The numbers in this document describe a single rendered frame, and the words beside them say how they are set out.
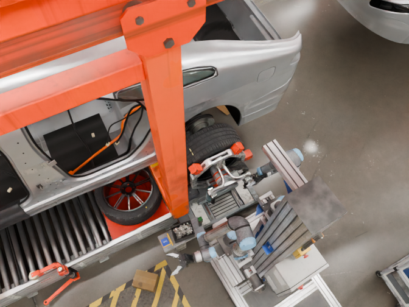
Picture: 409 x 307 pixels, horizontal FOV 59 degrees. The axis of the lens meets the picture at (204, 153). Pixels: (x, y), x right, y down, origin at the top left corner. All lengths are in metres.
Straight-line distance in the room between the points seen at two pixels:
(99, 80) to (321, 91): 3.93
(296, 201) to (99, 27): 1.33
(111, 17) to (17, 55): 0.32
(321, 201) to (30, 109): 1.49
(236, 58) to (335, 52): 2.92
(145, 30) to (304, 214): 1.26
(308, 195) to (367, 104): 3.28
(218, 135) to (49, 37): 2.06
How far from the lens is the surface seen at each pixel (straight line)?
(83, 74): 1.53
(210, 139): 3.08
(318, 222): 2.03
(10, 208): 3.38
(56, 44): 1.28
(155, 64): 1.51
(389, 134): 5.08
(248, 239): 2.50
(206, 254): 2.67
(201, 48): 2.75
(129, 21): 1.23
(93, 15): 1.34
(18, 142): 2.68
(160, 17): 1.27
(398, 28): 4.73
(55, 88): 1.52
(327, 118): 4.88
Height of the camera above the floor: 3.88
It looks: 64 degrees down
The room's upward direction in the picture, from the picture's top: 3 degrees clockwise
